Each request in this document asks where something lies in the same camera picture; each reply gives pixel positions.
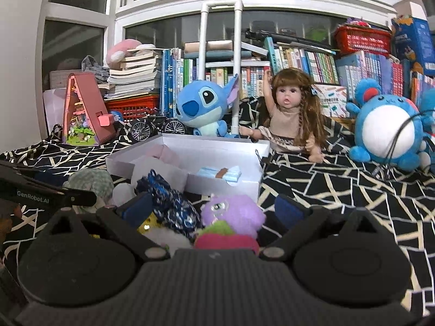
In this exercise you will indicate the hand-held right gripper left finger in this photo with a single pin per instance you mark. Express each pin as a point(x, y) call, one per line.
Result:
point(136, 207)

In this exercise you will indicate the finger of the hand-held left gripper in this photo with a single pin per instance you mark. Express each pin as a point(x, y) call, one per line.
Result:
point(81, 197)

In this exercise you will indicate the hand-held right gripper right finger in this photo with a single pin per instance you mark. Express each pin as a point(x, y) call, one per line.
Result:
point(289, 210)

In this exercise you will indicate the white cardboard box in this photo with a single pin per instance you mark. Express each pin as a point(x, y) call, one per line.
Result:
point(210, 149)

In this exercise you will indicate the white fluffy plush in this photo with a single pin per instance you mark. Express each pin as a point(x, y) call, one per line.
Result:
point(170, 239)
point(123, 195)

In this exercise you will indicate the green knitted hat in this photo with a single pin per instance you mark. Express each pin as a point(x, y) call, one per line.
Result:
point(91, 180)

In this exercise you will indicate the purple plush toy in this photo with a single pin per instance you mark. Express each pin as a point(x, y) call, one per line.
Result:
point(234, 214)

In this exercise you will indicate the black patterned blanket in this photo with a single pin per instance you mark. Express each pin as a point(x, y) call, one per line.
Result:
point(340, 183)

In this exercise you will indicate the pink green plush toy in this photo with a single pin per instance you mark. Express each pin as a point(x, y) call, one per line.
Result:
point(224, 239)

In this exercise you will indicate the blue face mask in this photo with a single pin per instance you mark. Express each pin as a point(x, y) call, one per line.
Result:
point(217, 173)

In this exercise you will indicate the black model bicycle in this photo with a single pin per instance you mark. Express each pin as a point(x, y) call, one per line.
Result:
point(153, 122)

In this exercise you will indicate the blue round tag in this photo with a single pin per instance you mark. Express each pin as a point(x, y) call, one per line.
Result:
point(116, 115)

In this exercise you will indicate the pink triangular house model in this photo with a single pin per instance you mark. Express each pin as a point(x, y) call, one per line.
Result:
point(91, 108)

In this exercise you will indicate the long-haired baby doll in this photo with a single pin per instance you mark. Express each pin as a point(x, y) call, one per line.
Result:
point(289, 115)

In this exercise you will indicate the red plastic basket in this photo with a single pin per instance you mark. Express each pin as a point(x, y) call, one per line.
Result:
point(136, 103)

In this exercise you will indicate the white storage box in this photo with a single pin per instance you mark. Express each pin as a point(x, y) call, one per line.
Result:
point(59, 79)

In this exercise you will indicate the blue round plush toy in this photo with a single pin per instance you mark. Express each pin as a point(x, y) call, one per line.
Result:
point(384, 132)

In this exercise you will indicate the blue alien plush toy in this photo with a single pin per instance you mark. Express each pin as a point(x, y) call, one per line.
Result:
point(200, 102)

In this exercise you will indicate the stack of lying books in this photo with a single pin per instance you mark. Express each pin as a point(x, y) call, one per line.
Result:
point(136, 78)

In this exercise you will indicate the grey cloth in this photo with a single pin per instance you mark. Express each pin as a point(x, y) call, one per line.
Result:
point(91, 65)

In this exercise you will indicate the pink plush cushion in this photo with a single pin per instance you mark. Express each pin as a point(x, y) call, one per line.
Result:
point(119, 54)

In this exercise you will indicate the row of standing books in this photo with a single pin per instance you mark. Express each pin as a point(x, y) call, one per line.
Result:
point(319, 64)

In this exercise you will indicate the black tripod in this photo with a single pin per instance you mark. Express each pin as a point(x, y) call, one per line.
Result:
point(289, 37)

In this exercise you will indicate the red basket with books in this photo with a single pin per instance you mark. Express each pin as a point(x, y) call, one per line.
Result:
point(363, 40)

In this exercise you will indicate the blue printed carton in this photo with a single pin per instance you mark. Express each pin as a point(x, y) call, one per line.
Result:
point(411, 40)

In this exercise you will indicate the white carton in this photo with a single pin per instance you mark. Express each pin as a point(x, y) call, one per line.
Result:
point(409, 6)

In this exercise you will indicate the white pipe frame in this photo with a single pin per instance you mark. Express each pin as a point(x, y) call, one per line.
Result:
point(237, 40)

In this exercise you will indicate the white window frame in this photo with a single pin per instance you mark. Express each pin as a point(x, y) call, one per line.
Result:
point(115, 13)

